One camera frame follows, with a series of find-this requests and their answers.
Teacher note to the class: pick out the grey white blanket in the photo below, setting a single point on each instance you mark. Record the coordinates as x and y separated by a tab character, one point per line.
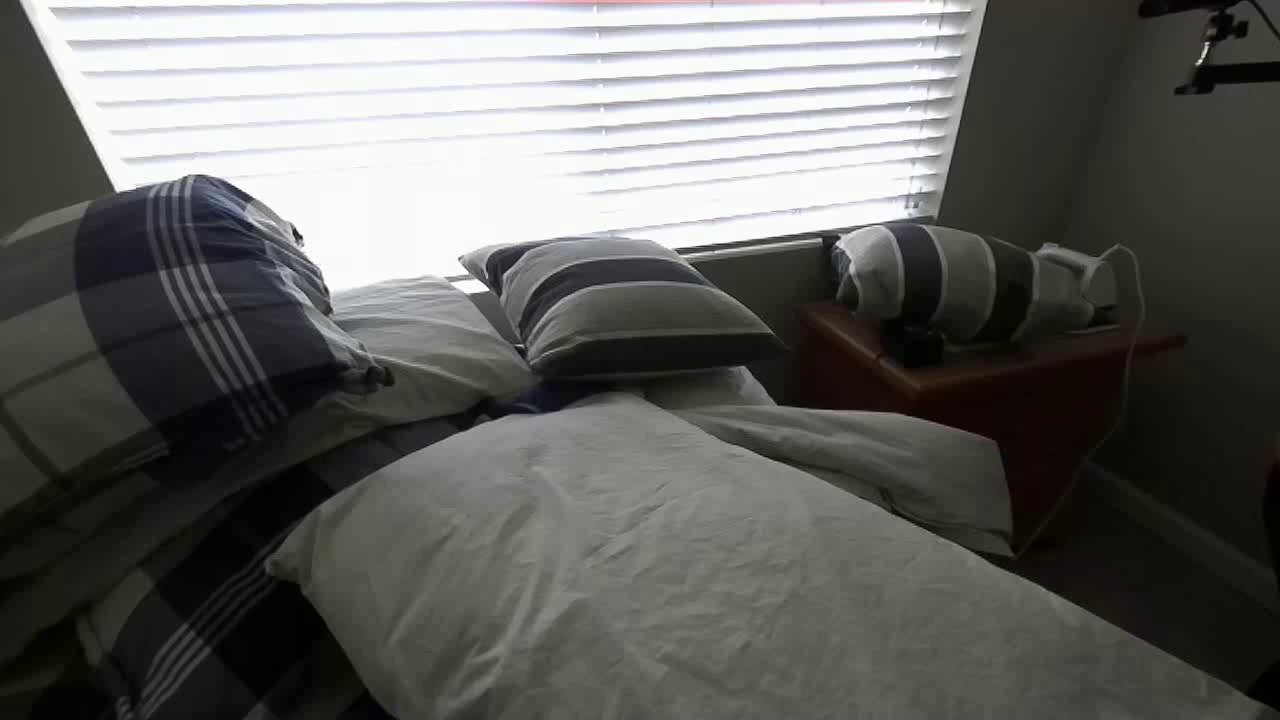
665	574

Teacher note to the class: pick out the small white pillow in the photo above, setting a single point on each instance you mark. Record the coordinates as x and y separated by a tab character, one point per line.
426	347

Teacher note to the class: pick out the blue plaid pillow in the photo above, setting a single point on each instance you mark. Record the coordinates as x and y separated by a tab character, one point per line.
174	322

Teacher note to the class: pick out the grey striped square cushion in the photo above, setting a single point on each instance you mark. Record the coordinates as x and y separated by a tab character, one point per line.
613	313

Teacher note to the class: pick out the white window blinds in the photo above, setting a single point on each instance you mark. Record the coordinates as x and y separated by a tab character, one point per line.
532	107

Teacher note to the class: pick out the grey striped bolster cushion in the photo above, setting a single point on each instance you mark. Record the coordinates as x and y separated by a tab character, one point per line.
952	281

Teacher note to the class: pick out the wooden nightstand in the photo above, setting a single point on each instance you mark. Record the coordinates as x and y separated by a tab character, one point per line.
1040	403

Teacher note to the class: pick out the small white appliance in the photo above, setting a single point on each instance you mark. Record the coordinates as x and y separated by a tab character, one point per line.
1083	281

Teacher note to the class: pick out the blue plaid duvet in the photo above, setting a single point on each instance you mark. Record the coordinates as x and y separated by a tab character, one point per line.
202	626

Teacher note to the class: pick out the white baseboard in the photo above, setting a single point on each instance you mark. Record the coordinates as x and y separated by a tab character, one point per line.
1185	533

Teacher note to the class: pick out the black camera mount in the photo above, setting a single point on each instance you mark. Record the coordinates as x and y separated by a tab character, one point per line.
1224	62

